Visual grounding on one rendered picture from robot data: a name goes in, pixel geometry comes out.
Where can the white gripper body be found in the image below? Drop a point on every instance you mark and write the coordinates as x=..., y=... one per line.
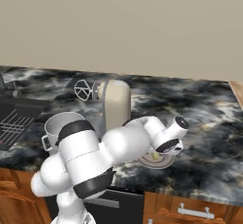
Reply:
x=177, y=147

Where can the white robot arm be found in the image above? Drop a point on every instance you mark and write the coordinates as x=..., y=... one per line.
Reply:
x=85, y=158

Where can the yellow butter piece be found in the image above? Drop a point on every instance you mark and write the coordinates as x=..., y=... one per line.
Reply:
x=155, y=155

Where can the cream stand mixer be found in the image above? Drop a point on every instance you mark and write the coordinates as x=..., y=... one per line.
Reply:
x=117, y=104

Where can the grey plate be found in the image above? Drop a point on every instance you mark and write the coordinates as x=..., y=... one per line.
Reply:
x=158, y=163

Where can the wooden drawer front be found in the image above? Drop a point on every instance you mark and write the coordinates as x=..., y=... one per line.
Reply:
x=164, y=209

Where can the wooden side panel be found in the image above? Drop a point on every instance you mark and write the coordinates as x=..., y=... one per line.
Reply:
x=238, y=93

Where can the wooden cupboard door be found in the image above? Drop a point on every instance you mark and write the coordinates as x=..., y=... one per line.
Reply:
x=19, y=199

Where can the dark sink tap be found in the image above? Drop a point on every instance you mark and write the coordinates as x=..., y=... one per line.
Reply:
x=9, y=90

